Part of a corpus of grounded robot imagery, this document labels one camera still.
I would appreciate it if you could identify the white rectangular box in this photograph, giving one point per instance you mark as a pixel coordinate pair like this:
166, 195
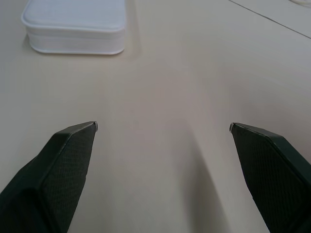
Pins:
73, 26

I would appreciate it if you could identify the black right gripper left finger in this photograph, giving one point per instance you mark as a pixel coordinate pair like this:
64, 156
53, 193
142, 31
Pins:
51, 179

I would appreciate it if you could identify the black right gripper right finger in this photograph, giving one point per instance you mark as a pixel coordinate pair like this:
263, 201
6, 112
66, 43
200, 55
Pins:
274, 174

